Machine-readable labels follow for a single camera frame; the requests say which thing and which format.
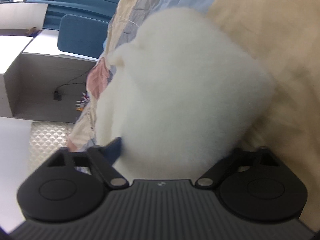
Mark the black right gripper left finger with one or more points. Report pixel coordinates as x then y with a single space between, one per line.
99 159

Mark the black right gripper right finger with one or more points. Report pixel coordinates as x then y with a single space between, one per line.
238 160

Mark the cream fleece striped garment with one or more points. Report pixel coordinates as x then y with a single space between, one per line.
182 97

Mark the small bottles on nightstand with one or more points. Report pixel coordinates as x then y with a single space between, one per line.
83 102

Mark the cream quilted headboard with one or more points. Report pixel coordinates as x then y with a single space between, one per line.
45 138

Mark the grey white bedside cabinet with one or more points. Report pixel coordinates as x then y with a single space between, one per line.
32 67

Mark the blue upholstered chair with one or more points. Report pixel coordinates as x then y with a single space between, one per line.
82 24

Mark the patchwork quilt bedspread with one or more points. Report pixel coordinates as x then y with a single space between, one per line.
283 36

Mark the black power adapter with cable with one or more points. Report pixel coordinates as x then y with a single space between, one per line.
75 81

